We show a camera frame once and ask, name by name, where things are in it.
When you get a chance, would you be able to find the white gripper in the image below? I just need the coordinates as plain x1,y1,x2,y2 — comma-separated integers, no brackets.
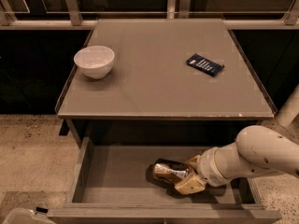
175,147,230,195

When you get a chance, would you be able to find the orange soda can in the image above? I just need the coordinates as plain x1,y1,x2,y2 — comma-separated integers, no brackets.
152,159,192,185

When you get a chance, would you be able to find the white robot base corner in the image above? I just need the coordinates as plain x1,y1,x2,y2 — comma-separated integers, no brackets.
2,208,56,224

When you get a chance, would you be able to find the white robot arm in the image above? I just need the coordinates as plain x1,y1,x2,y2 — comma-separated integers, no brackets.
175,125,299,195

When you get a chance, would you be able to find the open grey top drawer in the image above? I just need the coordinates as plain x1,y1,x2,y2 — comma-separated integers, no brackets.
48,137,281,224

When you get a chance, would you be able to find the grey cabinet with top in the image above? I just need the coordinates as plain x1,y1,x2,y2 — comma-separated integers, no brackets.
54,18,278,147

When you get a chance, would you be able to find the dark blue snack packet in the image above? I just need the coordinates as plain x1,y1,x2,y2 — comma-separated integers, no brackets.
186,53,224,77

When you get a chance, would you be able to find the white ceramic bowl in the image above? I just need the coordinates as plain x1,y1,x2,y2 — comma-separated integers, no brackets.
74,46,115,79

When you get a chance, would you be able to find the metal window railing frame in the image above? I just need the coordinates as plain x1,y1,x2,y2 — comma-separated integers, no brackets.
1,0,298,24

